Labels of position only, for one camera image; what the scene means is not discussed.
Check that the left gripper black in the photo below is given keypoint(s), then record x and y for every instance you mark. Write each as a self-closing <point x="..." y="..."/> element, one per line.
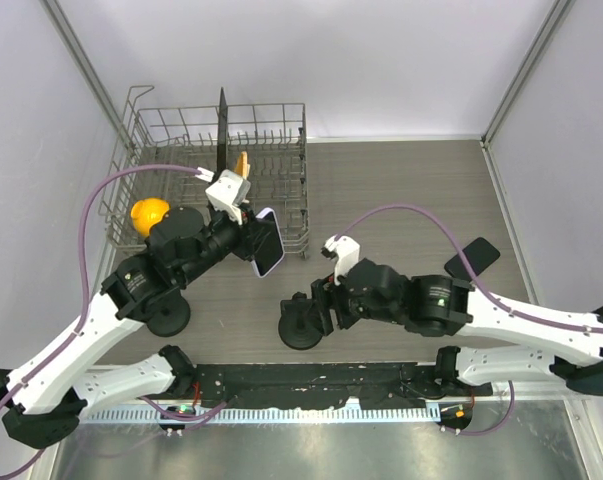
<point x="251" y="233"/>

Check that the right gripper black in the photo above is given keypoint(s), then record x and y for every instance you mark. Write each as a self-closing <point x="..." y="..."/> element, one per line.
<point x="326" y="294"/>

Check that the lavender smartphone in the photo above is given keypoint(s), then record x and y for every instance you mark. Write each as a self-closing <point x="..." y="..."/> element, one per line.
<point x="268" y="244"/>

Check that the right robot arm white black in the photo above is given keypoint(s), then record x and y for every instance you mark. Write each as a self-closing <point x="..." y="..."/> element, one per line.
<point x="538" y="343"/>

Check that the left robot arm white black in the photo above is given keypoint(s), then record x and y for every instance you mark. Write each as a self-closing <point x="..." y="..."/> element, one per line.
<point x="43" y="401"/>

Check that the orange wooden plate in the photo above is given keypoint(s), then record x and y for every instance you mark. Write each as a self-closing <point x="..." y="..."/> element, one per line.
<point x="242" y="166"/>

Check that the yellow bowl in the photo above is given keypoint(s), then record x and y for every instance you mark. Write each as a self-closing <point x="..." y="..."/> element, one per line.
<point x="146" y="213"/>

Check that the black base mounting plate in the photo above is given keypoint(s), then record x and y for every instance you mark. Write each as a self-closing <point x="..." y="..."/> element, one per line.
<point x="321" y="386"/>

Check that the black plate upright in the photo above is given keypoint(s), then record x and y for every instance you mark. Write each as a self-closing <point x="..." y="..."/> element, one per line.
<point x="222" y="133"/>

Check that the black smartphone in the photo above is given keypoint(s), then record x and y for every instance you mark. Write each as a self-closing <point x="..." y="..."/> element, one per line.
<point x="480" y="253"/>

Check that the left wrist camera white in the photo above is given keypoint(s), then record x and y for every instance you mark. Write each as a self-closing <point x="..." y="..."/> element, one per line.
<point x="227" y="193"/>

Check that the grey wire dish rack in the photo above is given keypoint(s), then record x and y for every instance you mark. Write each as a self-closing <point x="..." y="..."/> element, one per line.
<point x="214" y="157"/>

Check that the white slotted cable duct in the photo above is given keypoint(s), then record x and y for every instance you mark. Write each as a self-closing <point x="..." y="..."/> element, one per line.
<point x="351" y="412"/>

